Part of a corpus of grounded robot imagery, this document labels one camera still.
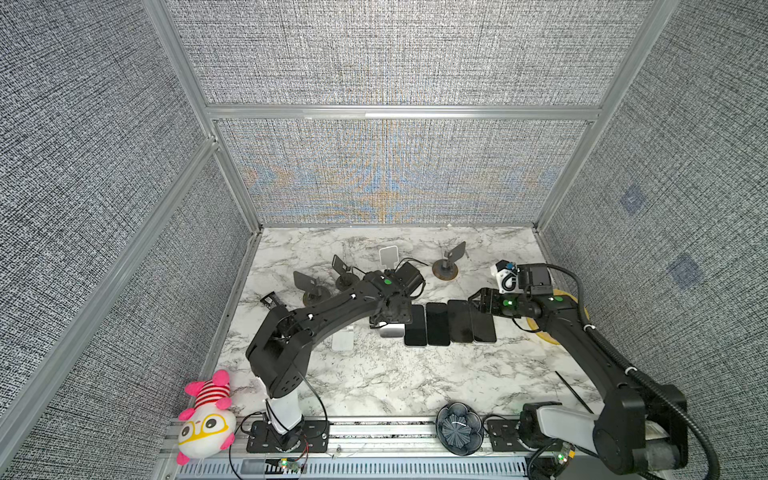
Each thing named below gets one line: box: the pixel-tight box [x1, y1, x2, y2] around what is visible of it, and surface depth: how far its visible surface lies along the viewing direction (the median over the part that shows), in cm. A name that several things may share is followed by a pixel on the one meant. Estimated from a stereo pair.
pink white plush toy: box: [176, 370, 237, 466], surface depth 71 cm
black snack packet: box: [260, 291, 280, 311], surface depth 99 cm
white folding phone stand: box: [332, 326, 354, 351], surface depth 90 cm
